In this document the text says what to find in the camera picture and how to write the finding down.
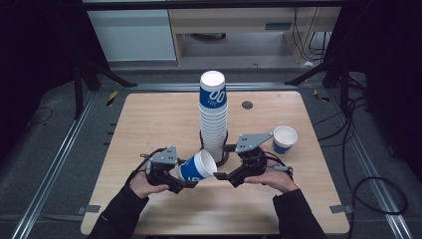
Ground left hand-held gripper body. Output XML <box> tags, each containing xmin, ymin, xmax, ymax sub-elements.
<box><xmin>144</xmin><ymin>144</ymin><xmax>182</xmax><ymax>194</ymax></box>

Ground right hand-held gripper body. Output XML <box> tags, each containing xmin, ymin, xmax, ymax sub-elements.
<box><xmin>224</xmin><ymin>132</ymin><xmax>274</xmax><ymax>179</ymax></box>

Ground blue white paper cup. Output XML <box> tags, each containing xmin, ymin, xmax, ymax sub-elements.
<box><xmin>176</xmin><ymin>148</ymin><xmax>219</xmax><ymax>183</ymax></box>
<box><xmin>272</xmin><ymin>124</ymin><xmax>299</xmax><ymax>155</ymax></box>

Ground stack of white paper cups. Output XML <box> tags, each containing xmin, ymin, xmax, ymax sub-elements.
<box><xmin>198</xmin><ymin>70</ymin><xmax>230</xmax><ymax>163</ymax></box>

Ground person's left hand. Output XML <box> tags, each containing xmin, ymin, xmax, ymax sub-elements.
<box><xmin>129</xmin><ymin>170</ymin><xmax>170</xmax><ymax>199</ymax></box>

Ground person's right hand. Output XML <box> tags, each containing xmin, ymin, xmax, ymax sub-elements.
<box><xmin>244</xmin><ymin>145</ymin><xmax>300</xmax><ymax>194</ymax></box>

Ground yellow black striped tape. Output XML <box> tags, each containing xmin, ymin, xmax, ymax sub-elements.
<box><xmin>313</xmin><ymin>89</ymin><xmax>331</xmax><ymax>104</ymax></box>
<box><xmin>105</xmin><ymin>90</ymin><xmax>119</xmax><ymax>108</ymax></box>

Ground black metal stand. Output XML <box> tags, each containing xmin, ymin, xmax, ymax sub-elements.
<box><xmin>284</xmin><ymin>56</ymin><xmax>352</xmax><ymax>116</ymax></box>
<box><xmin>73</xmin><ymin>49</ymin><xmax>138</xmax><ymax>120</ymax></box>

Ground white cabinet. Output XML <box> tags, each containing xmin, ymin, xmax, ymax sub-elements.
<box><xmin>87</xmin><ymin>9</ymin><xmax>177</xmax><ymax>63</ymax></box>

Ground light wooden desk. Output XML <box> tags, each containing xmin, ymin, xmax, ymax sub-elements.
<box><xmin>168</xmin><ymin>7</ymin><xmax>342</xmax><ymax>66</ymax></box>

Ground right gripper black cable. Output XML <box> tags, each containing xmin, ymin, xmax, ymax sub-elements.
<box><xmin>262</xmin><ymin>150</ymin><xmax>295</xmax><ymax>177</ymax></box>

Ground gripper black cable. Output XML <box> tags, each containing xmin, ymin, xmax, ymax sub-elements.
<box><xmin>124</xmin><ymin>147</ymin><xmax>167</xmax><ymax>187</ymax></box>
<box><xmin>262</xmin><ymin>150</ymin><xmax>295</xmax><ymax>177</ymax></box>

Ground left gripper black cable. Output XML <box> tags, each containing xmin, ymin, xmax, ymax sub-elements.
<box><xmin>124</xmin><ymin>147</ymin><xmax>167</xmax><ymax>187</ymax></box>

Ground thick black floor cable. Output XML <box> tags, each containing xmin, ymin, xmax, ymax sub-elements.
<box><xmin>341</xmin><ymin>96</ymin><xmax>409</xmax><ymax>239</ymax></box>

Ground metal floor rail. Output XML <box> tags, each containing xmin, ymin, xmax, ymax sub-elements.
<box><xmin>11</xmin><ymin>91</ymin><xmax>98</xmax><ymax>239</ymax></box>
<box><xmin>326</xmin><ymin>93</ymin><xmax>415</xmax><ymax>239</ymax></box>

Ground thin black floor cable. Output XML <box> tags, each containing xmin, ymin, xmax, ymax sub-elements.
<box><xmin>25</xmin><ymin>107</ymin><xmax>54</xmax><ymax>131</ymax></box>

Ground black cables under desk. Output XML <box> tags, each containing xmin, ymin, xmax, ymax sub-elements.
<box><xmin>292</xmin><ymin>7</ymin><xmax>332</xmax><ymax>63</ymax></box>

